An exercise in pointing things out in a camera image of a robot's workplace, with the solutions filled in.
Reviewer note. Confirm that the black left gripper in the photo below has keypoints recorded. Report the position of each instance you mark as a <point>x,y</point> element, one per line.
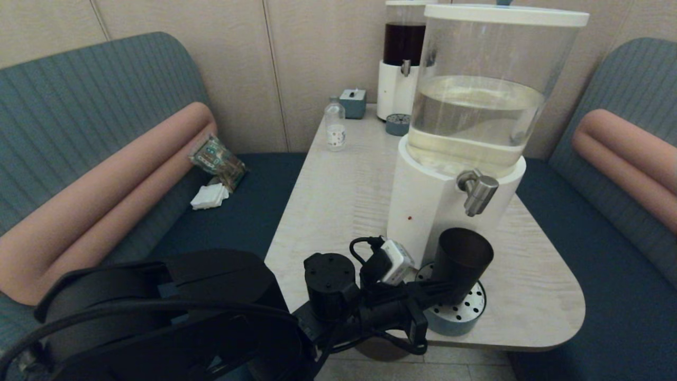
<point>391,312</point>

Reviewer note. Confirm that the dark brown plastic cup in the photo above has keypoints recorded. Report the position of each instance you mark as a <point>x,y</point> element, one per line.
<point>463,259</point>

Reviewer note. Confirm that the metal water dispenser tap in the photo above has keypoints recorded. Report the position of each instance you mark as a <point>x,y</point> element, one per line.
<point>477,193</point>

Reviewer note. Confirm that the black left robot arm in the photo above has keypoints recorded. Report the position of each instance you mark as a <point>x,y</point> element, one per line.
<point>185,317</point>

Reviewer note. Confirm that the large blue perforated drip tray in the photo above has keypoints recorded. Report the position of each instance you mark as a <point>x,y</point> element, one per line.
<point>460,320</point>

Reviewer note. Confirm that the clear water dispenser white base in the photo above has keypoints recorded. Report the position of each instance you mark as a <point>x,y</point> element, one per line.
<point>433,211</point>

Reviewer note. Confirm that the small blue drip tray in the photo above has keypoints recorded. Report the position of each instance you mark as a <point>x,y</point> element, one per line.
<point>398,125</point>

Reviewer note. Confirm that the teal bench sofa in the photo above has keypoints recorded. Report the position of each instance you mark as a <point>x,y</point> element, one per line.
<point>79,106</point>
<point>608,317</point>

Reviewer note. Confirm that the clear plastic bottle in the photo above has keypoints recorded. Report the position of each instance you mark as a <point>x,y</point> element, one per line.
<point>335,127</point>

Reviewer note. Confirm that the blue-grey tissue box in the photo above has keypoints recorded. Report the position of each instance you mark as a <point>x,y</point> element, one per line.
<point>353,104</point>

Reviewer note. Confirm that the small dispenser with dark drink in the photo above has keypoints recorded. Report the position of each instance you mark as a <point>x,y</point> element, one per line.
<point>394,90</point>

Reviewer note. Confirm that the small metal dispenser tap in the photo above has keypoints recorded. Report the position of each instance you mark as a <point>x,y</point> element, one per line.
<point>405,67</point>

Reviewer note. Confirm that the pink bolster cushion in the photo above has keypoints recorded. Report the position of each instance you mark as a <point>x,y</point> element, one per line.
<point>629,153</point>
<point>106,196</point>

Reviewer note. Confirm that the white paper napkins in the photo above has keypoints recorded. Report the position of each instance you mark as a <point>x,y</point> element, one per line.
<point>209,197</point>

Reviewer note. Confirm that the clear snack packet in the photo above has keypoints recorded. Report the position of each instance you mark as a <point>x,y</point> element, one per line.
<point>217,161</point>

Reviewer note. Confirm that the white water dispenser lid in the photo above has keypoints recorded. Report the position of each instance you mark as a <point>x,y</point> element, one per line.
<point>502,15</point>

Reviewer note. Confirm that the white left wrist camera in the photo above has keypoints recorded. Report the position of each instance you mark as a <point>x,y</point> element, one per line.
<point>398,262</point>

